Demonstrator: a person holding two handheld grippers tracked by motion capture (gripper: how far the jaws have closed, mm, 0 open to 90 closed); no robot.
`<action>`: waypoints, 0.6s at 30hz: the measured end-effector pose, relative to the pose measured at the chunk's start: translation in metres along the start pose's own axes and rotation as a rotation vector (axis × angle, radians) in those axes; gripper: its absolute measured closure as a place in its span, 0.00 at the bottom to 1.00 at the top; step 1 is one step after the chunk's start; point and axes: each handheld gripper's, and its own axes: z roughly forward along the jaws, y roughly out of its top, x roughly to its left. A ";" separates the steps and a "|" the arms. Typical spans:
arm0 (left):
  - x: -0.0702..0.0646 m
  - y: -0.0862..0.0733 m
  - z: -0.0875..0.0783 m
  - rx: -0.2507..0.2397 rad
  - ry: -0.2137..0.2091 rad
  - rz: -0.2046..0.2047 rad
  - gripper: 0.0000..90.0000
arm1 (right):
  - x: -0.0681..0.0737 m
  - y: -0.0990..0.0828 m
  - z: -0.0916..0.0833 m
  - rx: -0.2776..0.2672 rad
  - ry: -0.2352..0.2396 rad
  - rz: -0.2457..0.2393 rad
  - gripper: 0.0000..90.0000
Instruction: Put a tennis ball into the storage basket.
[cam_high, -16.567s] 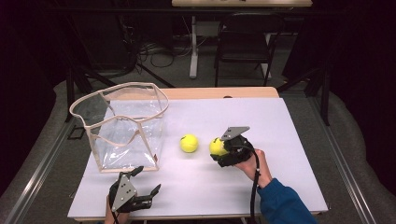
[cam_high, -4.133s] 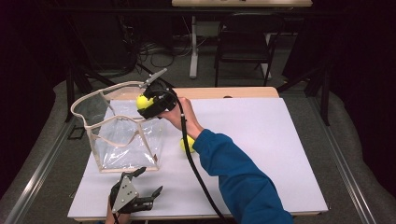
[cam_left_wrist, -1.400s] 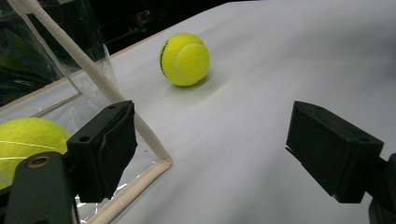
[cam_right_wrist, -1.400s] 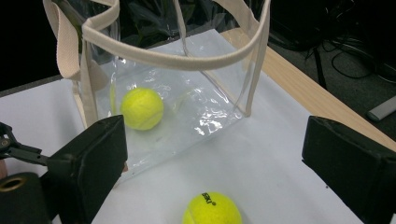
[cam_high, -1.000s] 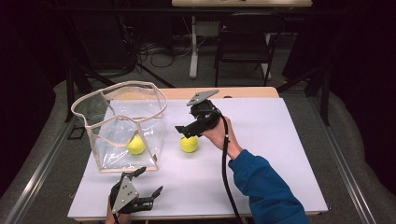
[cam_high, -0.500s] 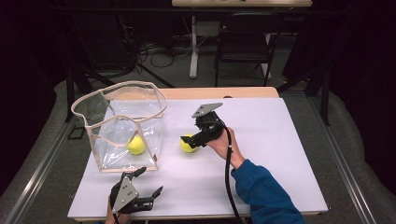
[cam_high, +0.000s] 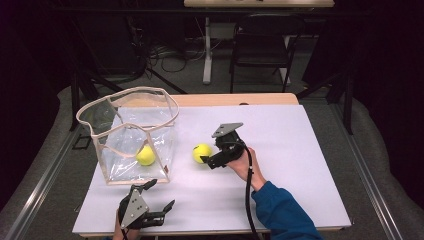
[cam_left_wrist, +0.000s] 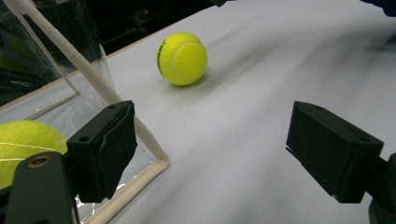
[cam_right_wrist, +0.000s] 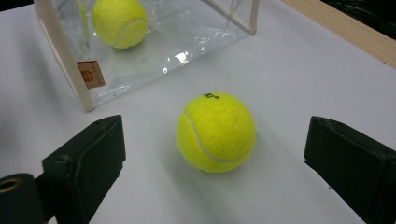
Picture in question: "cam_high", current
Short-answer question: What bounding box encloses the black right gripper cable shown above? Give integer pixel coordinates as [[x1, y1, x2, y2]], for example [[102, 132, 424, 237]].
[[219, 140, 261, 240]]

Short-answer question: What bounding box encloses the wooden table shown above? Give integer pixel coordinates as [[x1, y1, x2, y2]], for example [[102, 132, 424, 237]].
[[79, 92, 348, 239]]

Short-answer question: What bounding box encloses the white table mat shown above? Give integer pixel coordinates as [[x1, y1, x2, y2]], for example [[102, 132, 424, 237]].
[[72, 104, 353, 236]]

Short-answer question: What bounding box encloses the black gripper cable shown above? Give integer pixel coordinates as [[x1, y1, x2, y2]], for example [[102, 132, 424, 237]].
[[219, 140, 261, 240], [118, 218, 130, 240]]

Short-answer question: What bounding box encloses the transparent plastic bag beige trim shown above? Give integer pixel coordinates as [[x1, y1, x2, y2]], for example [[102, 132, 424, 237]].
[[75, 86, 180, 186]]

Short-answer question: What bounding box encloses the white-legged desk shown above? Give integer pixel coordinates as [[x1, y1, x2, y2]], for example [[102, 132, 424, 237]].
[[183, 0, 336, 85]]

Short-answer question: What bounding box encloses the person's right hand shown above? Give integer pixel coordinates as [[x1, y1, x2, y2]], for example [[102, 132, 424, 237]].
[[226, 147, 268, 193]]

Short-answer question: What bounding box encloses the black metal stand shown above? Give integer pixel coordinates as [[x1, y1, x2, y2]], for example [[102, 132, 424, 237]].
[[295, 71, 355, 136], [68, 19, 188, 132]]

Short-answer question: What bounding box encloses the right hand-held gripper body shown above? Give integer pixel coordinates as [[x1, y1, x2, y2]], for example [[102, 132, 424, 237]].
[[211, 122, 247, 165]]

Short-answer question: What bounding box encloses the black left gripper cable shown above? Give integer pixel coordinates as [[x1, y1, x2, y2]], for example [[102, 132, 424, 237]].
[[118, 218, 130, 240]]

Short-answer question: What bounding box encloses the black chair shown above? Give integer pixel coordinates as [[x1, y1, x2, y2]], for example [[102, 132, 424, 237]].
[[228, 13, 306, 95]]

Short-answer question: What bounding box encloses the bundle of floor cables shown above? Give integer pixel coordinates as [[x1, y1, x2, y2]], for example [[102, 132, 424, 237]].
[[146, 39, 208, 74]]

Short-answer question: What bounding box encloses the metal floor rail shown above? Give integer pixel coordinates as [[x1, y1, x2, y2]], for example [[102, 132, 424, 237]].
[[331, 99, 405, 240], [2, 128, 82, 240]]

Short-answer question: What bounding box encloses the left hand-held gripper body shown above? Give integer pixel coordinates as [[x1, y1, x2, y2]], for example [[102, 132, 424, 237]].
[[117, 184, 167, 231]]

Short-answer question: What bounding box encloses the yellow tennis ball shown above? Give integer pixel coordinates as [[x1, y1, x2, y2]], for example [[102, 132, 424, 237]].
[[135, 145, 157, 167], [192, 143, 213, 165]]

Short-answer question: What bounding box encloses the person's left hand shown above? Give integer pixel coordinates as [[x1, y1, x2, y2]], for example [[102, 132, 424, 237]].
[[112, 210, 142, 240]]

